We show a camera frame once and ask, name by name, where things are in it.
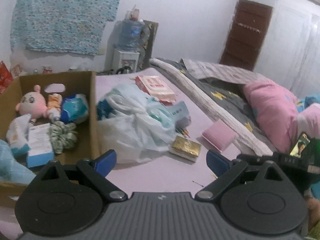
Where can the blue white soft pack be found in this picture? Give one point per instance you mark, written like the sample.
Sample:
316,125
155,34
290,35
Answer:
75,108

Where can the green white scrunchie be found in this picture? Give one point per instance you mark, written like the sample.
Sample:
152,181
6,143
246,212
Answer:
62,137

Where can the pink pillow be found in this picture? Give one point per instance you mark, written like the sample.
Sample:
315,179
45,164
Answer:
272,110

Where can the dark blue packet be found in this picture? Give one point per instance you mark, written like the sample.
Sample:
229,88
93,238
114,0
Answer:
102,110

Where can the grey patterned panel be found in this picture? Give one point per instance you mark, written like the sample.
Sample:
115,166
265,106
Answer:
150,42

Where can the red wet wipes pack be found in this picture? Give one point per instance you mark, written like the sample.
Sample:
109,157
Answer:
156,87

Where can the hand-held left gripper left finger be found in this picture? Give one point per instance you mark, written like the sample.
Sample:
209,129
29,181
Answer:
107,160

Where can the brown cardboard box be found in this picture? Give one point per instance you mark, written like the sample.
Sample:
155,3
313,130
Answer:
86,135

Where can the pile of cans and wrappers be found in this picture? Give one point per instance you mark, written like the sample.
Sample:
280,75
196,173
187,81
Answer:
30,70

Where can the person's right hand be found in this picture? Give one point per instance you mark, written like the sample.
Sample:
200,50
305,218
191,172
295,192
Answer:
314,212

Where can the gold tissue packet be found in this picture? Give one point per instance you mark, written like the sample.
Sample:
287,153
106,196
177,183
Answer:
186,148

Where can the white blue carton box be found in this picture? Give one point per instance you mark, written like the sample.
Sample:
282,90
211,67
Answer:
40,145

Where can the orange white soft toy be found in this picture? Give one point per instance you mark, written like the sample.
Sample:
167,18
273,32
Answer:
54,101

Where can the white plastic bag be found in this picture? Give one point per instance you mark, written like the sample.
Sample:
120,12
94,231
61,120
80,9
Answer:
130,135

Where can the red printed bag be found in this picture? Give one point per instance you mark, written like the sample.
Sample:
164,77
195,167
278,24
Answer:
5,78

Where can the white cotton swab packet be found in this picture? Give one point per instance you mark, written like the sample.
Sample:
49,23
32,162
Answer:
17,132

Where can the white water dispenser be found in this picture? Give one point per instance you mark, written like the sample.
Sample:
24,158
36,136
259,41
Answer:
126,60

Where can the pink sponge pad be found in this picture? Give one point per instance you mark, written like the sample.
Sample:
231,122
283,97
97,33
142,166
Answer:
220,136

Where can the blue floral wall cloth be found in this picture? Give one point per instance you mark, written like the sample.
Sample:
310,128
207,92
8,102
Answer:
62,17

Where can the bottles on water jug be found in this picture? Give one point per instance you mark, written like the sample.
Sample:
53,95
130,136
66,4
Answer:
133,13

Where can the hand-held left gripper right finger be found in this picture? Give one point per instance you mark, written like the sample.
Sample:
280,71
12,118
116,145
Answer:
215,163

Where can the white curtain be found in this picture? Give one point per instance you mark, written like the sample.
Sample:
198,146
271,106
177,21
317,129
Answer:
297,42

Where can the light blue cloth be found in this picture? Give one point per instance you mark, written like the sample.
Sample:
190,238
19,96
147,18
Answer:
310,101

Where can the black kettle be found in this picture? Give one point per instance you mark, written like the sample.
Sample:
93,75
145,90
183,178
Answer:
124,70

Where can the white packet dark label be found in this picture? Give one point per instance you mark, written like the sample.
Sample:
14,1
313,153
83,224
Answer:
181,113

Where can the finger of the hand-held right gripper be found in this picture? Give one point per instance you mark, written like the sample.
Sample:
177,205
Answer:
257,157

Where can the blue water jug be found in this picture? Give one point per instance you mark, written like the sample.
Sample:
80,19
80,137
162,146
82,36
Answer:
131,35

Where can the light blue checked towel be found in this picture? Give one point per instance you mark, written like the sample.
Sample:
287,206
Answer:
12,162

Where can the grey plaid sheet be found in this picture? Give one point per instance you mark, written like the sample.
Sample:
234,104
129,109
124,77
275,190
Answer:
220,71

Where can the black hairpin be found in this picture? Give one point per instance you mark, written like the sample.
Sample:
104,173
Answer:
198,183

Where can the brown wooden door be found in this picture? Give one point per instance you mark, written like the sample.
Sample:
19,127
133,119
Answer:
246,35

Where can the green yellow packet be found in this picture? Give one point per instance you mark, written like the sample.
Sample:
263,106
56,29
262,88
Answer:
300,145

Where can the pink white plush toy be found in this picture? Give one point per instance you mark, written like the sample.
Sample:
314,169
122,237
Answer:
31,102

